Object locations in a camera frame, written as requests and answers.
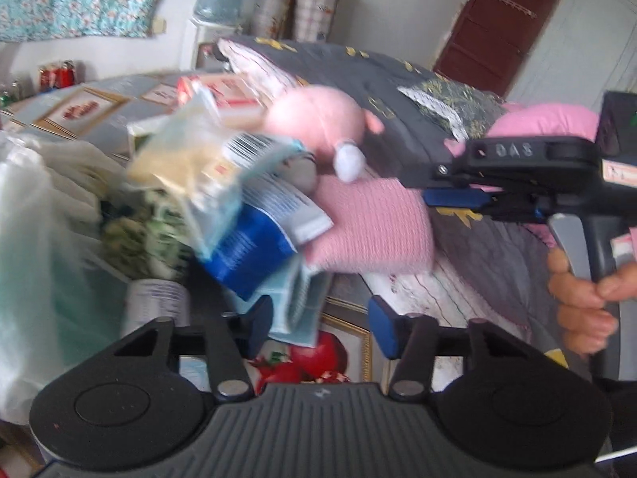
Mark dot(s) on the wall socket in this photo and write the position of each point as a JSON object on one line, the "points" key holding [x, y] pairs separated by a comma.
{"points": [[159, 26]]}

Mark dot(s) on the white plastic bag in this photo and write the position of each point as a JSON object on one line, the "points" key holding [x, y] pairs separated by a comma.
{"points": [[45, 279]]}

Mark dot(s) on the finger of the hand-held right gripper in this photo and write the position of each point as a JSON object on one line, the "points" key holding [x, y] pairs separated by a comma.
{"points": [[453, 198]]}

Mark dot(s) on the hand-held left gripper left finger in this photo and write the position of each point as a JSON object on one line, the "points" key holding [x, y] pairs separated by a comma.
{"points": [[261, 321]]}

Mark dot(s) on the beige snack packet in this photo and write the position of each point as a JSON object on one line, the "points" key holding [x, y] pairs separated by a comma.
{"points": [[171, 157]]}

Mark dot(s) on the green bottles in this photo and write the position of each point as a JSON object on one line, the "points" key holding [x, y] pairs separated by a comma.
{"points": [[10, 93]]}

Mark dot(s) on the floral patterned rolled mat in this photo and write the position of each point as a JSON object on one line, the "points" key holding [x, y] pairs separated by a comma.
{"points": [[271, 2]]}

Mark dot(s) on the dark patterned pillow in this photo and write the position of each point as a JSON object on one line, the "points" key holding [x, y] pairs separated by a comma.
{"points": [[448, 104]]}

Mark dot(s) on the grey quilt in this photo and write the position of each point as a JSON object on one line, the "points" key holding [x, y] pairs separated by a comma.
{"points": [[368, 72]]}

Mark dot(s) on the white cylindrical container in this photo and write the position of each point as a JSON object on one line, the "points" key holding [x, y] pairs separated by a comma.
{"points": [[154, 306]]}

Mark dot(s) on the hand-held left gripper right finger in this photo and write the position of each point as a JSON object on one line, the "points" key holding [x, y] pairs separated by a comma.
{"points": [[380, 323]]}

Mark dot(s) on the pink pillow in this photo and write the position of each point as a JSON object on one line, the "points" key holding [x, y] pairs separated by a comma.
{"points": [[542, 119]]}

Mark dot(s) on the person's right hand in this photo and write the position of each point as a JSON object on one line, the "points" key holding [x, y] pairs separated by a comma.
{"points": [[582, 313]]}

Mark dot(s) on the grey printed mat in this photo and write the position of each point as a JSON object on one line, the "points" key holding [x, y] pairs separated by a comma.
{"points": [[94, 109]]}

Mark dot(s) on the red tissue pack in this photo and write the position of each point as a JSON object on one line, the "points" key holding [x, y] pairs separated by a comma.
{"points": [[224, 90]]}

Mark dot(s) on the brown wooden door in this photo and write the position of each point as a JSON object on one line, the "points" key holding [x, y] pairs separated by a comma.
{"points": [[492, 20]]}

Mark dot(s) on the blue white wipes pack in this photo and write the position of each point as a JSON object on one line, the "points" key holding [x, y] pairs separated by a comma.
{"points": [[249, 249]]}

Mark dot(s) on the green patterned bag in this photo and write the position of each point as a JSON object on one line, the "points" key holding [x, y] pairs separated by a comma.
{"points": [[142, 241]]}

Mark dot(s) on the pink plush toy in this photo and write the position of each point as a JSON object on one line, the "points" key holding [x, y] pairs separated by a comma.
{"points": [[318, 117]]}

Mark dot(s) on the red bottles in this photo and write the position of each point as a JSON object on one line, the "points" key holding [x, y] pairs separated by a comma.
{"points": [[57, 75]]}

